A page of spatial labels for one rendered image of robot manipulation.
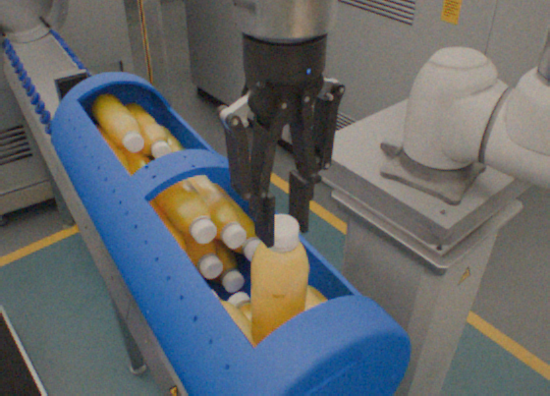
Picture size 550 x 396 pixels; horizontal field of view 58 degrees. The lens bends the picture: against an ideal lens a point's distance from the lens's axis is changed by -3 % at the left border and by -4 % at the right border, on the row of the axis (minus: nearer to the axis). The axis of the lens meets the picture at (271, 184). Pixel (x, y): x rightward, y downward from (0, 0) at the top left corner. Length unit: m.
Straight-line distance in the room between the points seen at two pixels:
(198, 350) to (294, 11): 0.43
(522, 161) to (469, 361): 1.33
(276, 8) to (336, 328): 0.36
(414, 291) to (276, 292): 0.60
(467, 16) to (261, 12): 1.70
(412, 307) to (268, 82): 0.84
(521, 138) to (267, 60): 0.62
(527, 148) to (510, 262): 1.72
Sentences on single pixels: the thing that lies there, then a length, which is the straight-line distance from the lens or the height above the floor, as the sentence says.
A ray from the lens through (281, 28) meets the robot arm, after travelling 0.42.
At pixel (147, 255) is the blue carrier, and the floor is 1.18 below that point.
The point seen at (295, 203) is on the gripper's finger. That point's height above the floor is 1.35.
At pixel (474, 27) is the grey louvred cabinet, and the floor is 1.09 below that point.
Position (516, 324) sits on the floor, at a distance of 2.41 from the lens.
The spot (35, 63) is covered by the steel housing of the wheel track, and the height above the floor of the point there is 0.93.
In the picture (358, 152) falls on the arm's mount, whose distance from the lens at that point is 1.20.
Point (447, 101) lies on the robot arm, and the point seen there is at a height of 1.28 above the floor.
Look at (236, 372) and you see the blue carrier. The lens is 0.63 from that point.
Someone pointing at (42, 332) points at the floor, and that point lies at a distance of 2.35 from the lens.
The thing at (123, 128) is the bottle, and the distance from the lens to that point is 1.11.
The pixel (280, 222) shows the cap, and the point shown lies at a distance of 0.59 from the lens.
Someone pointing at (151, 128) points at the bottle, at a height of 1.15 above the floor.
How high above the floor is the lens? 1.71
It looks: 36 degrees down
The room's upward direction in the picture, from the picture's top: straight up
